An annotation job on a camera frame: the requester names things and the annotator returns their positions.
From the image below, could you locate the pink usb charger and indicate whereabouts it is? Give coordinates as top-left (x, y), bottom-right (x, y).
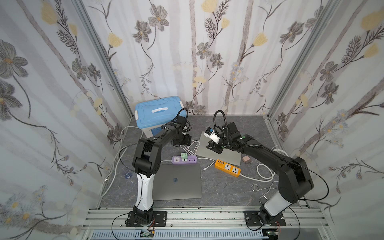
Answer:
top-left (242, 156), bottom-right (252, 164)

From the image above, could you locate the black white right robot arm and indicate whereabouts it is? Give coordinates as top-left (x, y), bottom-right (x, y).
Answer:
top-left (205, 110), bottom-right (314, 226)

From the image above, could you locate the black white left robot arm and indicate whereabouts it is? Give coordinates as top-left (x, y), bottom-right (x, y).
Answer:
top-left (125, 108), bottom-right (192, 227)

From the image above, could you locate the silver apple laptop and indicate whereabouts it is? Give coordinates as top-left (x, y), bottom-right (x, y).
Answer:
top-left (196, 132), bottom-right (241, 166)

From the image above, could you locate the dark grey laptop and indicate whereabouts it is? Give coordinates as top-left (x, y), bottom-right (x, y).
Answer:
top-left (153, 164), bottom-right (202, 201)

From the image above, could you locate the purple power strip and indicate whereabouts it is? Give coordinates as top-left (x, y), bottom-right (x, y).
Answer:
top-left (172, 156), bottom-right (197, 165)

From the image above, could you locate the orange power strip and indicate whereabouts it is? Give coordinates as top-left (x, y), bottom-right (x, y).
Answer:
top-left (215, 160), bottom-right (241, 178)

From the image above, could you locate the blue lid storage box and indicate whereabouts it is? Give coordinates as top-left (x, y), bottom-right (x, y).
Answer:
top-left (135, 96), bottom-right (184, 138)

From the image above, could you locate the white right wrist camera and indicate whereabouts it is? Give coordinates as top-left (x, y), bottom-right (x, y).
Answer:
top-left (204, 127), bottom-right (221, 144)

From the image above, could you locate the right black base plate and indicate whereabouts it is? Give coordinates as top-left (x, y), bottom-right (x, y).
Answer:
top-left (244, 211), bottom-right (287, 227)

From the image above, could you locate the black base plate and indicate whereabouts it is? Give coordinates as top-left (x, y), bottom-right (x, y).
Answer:
top-left (125, 211), bottom-right (168, 228)
top-left (244, 211), bottom-right (287, 227)

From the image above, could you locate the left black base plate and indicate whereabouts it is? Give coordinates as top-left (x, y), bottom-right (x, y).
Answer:
top-left (125, 211), bottom-right (168, 228)

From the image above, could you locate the white cable left side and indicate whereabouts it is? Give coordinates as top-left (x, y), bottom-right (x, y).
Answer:
top-left (100, 125), bottom-right (145, 197)

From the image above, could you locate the aluminium rail frame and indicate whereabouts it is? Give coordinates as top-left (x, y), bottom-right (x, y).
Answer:
top-left (80, 206), bottom-right (335, 240)

